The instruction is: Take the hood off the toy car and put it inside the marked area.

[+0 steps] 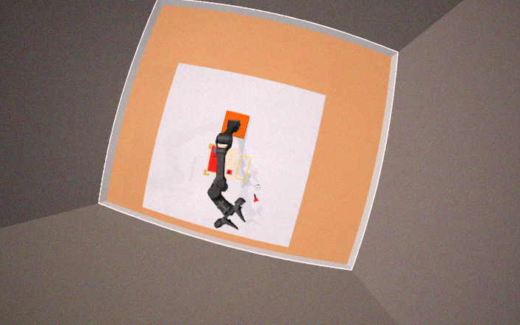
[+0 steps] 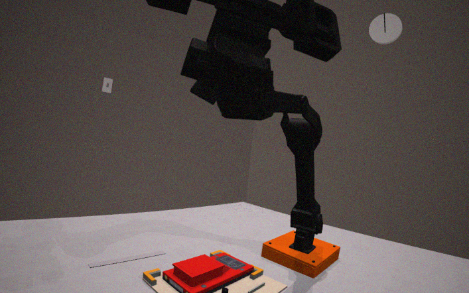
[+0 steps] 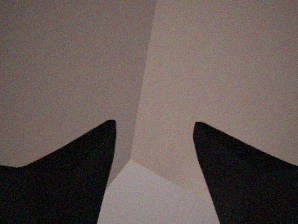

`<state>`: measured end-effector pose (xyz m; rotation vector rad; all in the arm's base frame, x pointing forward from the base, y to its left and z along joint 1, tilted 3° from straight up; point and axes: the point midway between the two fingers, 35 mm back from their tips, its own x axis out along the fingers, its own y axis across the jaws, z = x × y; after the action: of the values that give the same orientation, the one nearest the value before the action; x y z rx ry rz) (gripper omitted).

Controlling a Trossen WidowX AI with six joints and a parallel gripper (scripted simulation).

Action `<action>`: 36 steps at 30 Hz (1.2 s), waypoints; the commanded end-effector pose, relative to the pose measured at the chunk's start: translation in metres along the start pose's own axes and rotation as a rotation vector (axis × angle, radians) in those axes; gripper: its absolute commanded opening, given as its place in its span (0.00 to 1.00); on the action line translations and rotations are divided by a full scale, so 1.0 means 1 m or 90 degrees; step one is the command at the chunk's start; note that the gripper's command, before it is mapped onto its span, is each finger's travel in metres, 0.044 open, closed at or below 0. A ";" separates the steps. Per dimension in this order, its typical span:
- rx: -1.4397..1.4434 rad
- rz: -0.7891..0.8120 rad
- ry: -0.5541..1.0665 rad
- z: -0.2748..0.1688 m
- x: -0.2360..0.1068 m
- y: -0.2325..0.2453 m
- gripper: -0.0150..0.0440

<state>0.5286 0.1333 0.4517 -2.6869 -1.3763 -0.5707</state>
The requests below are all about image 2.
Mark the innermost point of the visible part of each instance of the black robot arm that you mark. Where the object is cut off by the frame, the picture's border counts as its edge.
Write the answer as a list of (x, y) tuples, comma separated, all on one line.
[(237, 76)]

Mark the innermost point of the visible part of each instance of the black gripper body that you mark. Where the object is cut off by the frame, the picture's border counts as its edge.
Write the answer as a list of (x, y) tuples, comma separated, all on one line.
[(251, 20)]

